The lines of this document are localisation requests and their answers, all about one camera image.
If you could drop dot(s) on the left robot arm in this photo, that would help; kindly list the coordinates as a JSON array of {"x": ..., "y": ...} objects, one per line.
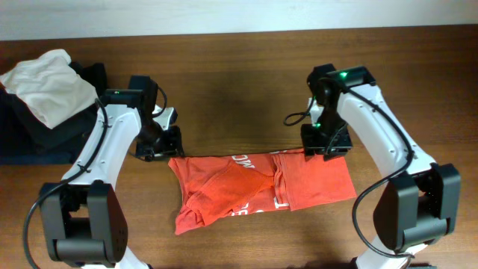
[{"x": 83, "y": 223}]

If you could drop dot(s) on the black folded garment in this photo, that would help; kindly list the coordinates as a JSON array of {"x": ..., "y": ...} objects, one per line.
[{"x": 22, "y": 133}]

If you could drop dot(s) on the white folded garment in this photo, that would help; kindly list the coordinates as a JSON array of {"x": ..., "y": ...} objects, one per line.
[{"x": 50, "y": 88}]

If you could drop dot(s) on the red t-shirt with white print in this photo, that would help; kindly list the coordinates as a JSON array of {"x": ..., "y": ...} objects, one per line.
[{"x": 226, "y": 186}]

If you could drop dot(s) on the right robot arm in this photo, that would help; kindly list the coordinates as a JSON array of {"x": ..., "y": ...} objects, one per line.
[{"x": 420, "y": 199}]

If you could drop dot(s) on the dark navy folded garment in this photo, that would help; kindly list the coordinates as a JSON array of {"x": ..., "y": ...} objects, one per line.
[{"x": 53, "y": 157}]

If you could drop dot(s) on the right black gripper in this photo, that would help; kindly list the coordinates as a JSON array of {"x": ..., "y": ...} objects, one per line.
[{"x": 334, "y": 149}]

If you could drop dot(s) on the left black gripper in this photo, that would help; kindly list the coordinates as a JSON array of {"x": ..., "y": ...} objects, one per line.
[{"x": 172, "y": 146}]

